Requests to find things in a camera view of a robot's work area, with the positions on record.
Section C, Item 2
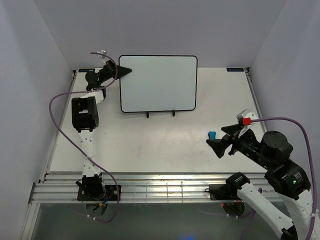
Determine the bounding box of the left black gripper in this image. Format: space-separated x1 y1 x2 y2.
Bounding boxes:
97 60 132 85

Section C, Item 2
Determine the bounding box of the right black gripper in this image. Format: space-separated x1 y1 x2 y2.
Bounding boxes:
205 122 272 169

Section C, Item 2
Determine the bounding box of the blue bone-shaped eraser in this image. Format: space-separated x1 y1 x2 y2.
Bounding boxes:
207 131 217 140

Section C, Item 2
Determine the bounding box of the white whiteboard black frame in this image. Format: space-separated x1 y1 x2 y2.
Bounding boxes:
118 55 198 113

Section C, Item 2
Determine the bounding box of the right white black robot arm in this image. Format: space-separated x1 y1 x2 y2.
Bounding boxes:
206 123 320 240

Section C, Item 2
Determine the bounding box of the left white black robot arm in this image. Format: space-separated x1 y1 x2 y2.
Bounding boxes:
71 60 132 200

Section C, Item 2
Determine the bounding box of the blue corner label left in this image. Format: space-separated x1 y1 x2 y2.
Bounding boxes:
78 68 95 73

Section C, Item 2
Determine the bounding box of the blue corner label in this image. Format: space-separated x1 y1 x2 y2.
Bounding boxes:
78 68 95 73
226 67 244 72

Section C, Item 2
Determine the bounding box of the blue corner label right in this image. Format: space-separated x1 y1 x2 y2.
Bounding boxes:
226 67 244 72

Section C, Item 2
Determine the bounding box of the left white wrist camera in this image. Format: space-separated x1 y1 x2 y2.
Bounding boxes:
96 49 109 65

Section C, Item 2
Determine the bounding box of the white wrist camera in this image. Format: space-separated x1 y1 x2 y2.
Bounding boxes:
96 49 109 65
236 108 258 138

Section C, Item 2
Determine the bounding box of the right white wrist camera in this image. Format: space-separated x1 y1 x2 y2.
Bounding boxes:
236 108 258 138

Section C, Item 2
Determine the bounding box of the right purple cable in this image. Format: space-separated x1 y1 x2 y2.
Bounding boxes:
239 116 316 240

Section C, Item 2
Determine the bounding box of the purple cable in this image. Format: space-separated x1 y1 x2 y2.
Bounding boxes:
239 116 316 240
48 51 121 223

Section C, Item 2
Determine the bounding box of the black wire whiteboard stand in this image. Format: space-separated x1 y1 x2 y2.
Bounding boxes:
145 110 176 119

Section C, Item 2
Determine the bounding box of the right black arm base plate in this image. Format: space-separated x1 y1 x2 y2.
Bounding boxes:
204 184 239 201

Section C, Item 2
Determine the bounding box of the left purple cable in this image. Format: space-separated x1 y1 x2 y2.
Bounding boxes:
48 51 121 223

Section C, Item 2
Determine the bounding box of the aluminium rail frame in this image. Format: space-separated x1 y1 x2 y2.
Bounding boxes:
29 172 231 204

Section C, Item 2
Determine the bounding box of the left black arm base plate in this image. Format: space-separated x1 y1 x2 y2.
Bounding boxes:
76 184 122 202

